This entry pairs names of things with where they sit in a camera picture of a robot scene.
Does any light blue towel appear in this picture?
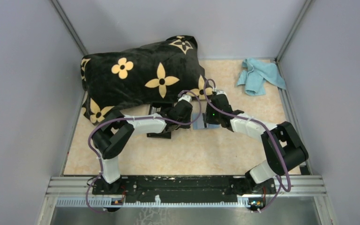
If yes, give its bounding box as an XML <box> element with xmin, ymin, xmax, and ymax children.
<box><xmin>236</xmin><ymin>58</ymin><xmax>287</xmax><ymax>96</ymax></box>

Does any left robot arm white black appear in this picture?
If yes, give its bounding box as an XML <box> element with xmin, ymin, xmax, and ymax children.
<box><xmin>88</xmin><ymin>94</ymin><xmax>193</xmax><ymax>195</ymax></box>

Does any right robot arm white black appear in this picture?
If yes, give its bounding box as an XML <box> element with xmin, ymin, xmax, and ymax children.
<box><xmin>206</xmin><ymin>90</ymin><xmax>309</xmax><ymax>193</ymax></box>

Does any black card holder box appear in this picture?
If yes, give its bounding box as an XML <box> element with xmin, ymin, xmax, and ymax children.
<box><xmin>146</xmin><ymin>101</ymin><xmax>174</xmax><ymax>140</ymax></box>

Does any black pillow with cream flowers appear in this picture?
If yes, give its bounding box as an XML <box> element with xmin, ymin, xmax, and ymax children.
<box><xmin>80</xmin><ymin>35</ymin><xmax>213</xmax><ymax>125</ymax></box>

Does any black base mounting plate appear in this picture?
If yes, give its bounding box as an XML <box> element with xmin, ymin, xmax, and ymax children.
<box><xmin>106</xmin><ymin>175</ymin><xmax>277</xmax><ymax>203</ymax></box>

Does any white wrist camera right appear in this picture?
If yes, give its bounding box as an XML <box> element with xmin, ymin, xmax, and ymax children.
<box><xmin>216</xmin><ymin>90</ymin><xmax>227</xmax><ymax>96</ymax></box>

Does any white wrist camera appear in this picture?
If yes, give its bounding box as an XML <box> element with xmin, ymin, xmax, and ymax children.
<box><xmin>216</xmin><ymin>90</ymin><xmax>227</xmax><ymax>96</ymax></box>
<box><xmin>178</xmin><ymin>95</ymin><xmax>192</xmax><ymax>103</ymax></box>

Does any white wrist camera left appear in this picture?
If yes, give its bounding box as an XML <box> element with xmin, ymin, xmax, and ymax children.
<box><xmin>178</xmin><ymin>95</ymin><xmax>192</xmax><ymax>103</ymax></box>

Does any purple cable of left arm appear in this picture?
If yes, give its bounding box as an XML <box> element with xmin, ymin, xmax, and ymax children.
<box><xmin>85</xmin><ymin>90</ymin><xmax>203</xmax><ymax>214</ymax></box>

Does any aluminium frame rail front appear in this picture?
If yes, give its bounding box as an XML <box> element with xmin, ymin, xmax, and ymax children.
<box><xmin>46</xmin><ymin>175</ymin><xmax>327</xmax><ymax>208</ymax></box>

